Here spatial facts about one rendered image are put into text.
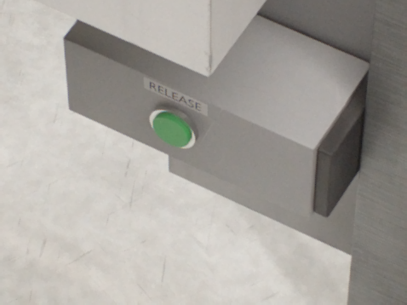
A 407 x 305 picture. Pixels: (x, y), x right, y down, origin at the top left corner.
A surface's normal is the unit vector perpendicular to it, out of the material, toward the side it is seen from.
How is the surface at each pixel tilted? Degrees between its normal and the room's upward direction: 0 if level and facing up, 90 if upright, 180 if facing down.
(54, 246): 0
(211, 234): 0
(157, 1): 90
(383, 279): 90
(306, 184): 90
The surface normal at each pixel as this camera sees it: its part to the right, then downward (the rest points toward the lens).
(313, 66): 0.00, -0.61
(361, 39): -0.50, 0.69
